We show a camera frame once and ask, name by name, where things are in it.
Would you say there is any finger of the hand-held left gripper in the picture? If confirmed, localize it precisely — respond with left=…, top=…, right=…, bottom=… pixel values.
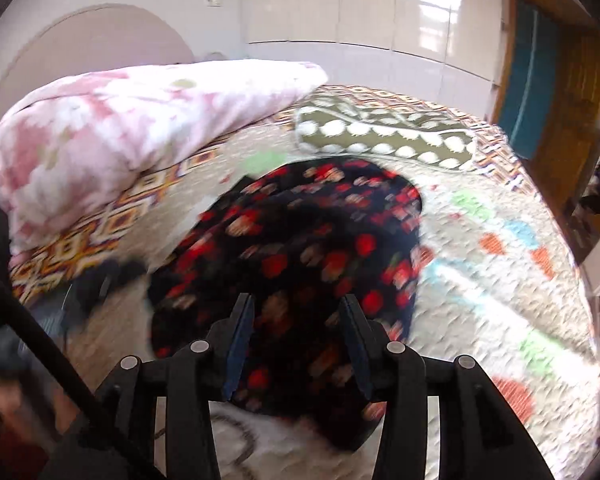
left=75, top=257, right=148, bottom=311

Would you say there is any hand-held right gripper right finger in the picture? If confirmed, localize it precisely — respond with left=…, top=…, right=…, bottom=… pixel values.
left=340, top=294, right=556, bottom=480

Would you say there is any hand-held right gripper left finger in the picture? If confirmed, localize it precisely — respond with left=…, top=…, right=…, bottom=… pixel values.
left=97, top=292, right=256, bottom=480

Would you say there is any black floral zip robe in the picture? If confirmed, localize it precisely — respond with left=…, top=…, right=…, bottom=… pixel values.
left=147, top=157, right=423, bottom=453

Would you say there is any patterned quilted bed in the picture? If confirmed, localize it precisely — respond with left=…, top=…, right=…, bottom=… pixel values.
left=10, top=85, right=600, bottom=480

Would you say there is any pink white duvet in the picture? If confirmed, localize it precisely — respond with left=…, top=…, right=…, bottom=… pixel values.
left=0, top=59, right=329, bottom=256

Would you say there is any green white dotted pillow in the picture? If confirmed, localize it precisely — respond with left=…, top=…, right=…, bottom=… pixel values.
left=295, top=100, right=478, bottom=171

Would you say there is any arched pale headboard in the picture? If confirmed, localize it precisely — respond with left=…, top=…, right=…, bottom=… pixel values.
left=0, top=4, right=197, bottom=133

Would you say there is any teal door panel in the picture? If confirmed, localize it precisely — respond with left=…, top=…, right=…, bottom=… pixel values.
left=497, top=0, right=561, bottom=161

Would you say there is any wooden door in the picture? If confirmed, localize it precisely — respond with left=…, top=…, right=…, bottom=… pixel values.
left=530, top=25, right=600, bottom=216

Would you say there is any white glossy wardrobe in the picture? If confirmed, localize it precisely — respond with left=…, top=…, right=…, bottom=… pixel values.
left=240, top=0, right=508, bottom=128

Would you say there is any black cable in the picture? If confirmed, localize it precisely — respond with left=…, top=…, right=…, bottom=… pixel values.
left=0, top=267, right=163, bottom=480

